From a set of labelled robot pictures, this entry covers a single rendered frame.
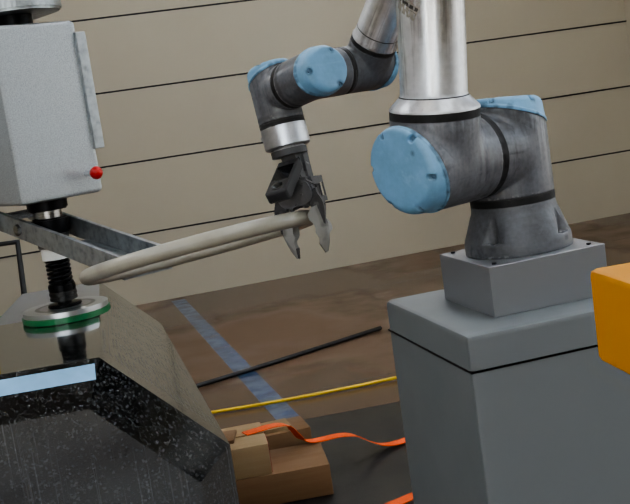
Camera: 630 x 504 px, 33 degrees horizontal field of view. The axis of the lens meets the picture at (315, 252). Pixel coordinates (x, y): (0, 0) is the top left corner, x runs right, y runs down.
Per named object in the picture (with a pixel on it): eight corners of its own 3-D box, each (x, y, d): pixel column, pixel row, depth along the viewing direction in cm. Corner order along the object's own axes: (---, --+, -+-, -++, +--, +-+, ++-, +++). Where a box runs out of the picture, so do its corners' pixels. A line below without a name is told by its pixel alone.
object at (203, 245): (42, 299, 216) (38, 285, 216) (234, 251, 246) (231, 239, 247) (156, 259, 178) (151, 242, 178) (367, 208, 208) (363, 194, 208)
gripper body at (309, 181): (330, 203, 209) (315, 144, 209) (314, 205, 201) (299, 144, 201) (295, 212, 212) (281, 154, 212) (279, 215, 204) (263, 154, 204)
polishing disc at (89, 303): (88, 315, 253) (87, 310, 253) (7, 324, 257) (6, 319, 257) (120, 296, 273) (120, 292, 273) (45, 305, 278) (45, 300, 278)
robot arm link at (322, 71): (350, 38, 195) (310, 57, 205) (302, 44, 188) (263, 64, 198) (363, 87, 195) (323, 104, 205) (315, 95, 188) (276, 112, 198)
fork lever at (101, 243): (-25, 229, 275) (-27, 210, 273) (43, 216, 287) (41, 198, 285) (110, 284, 224) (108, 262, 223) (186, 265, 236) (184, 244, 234)
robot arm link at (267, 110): (262, 58, 198) (234, 73, 206) (279, 123, 198) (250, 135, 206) (301, 54, 204) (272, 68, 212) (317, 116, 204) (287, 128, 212)
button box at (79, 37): (80, 150, 264) (60, 36, 260) (89, 149, 265) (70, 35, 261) (95, 148, 258) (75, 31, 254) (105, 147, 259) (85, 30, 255)
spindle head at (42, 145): (-35, 218, 275) (-68, 46, 269) (42, 203, 289) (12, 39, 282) (23, 217, 247) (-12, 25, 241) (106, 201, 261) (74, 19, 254)
